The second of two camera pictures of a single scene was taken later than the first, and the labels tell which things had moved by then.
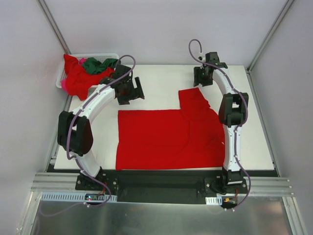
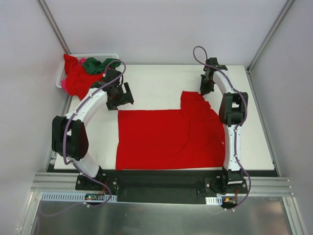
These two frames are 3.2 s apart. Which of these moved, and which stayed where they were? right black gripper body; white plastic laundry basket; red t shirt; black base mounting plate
Moved: right black gripper body
Stayed: black base mounting plate; white plastic laundry basket; red t shirt
